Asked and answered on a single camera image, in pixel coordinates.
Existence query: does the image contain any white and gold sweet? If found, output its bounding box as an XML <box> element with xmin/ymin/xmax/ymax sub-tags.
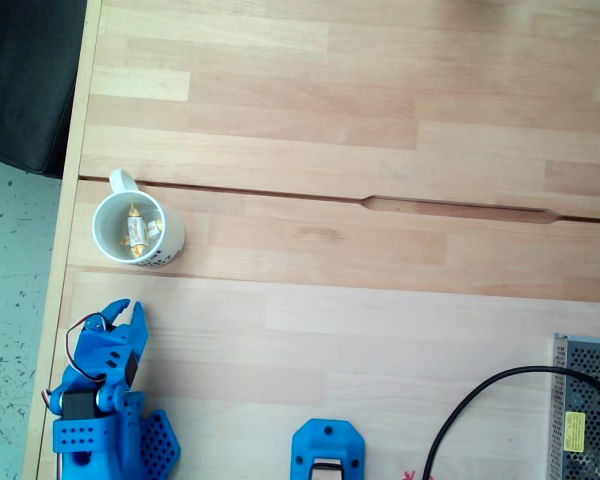
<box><xmin>124</xmin><ymin>201</ymin><xmax>152</xmax><ymax>259</ymax></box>
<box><xmin>117</xmin><ymin>218</ymin><xmax>165</xmax><ymax>249</ymax></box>

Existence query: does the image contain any blue printed pole base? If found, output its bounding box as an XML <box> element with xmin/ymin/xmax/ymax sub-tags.
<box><xmin>290</xmin><ymin>418</ymin><xmax>367</xmax><ymax>480</ymax></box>

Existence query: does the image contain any red and black servo wire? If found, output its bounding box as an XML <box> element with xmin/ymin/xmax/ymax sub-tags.
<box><xmin>64</xmin><ymin>312</ymin><xmax>107</xmax><ymax>385</ymax></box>

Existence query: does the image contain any black upholstered seat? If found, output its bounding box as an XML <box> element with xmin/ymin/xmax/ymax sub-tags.
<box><xmin>0</xmin><ymin>0</ymin><xmax>89</xmax><ymax>179</ymax></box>

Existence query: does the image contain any perforated metal power supply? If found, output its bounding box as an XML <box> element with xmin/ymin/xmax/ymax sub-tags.
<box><xmin>549</xmin><ymin>332</ymin><xmax>600</xmax><ymax>480</ymax></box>

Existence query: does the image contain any thick black cable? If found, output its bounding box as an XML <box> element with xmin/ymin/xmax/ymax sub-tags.
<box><xmin>419</xmin><ymin>365</ymin><xmax>600</xmax><ymax>480</ymax></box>

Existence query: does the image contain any white ceramic mug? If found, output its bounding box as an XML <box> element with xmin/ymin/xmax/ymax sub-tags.
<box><xmin>91</xmin><ymin>168</ymin><xmax>187</xmax><ymax>270</ymax></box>

